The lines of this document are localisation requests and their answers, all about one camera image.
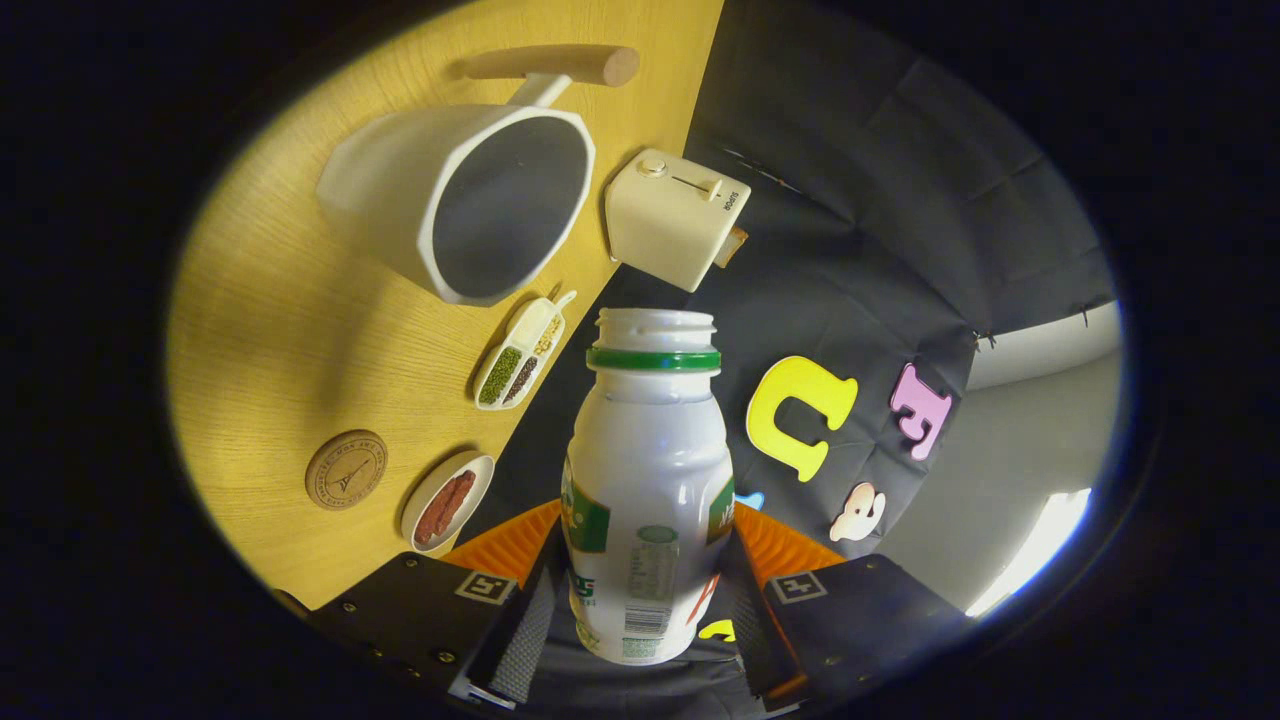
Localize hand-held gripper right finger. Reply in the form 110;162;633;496
720;500;971;713

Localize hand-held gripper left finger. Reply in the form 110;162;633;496
275;498;566;713

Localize round wooden coaster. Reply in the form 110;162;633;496
305;430;389;512

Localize white juice bottle green ring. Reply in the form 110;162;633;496
560;308;736;666

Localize white cup with wooden handle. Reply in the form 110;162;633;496
316;44;641;307

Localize brown meat strip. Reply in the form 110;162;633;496
436;469;479;531
414;478;463;547

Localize white round plate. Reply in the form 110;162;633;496
400;450;496;553

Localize white divided tray of beans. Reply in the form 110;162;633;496
473;290;578;411

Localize wooden table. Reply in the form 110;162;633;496
165;0;726;611

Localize black backdrop cloth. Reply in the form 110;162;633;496
455;0;1119;720

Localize cream toaster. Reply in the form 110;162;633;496
604;148;753;293

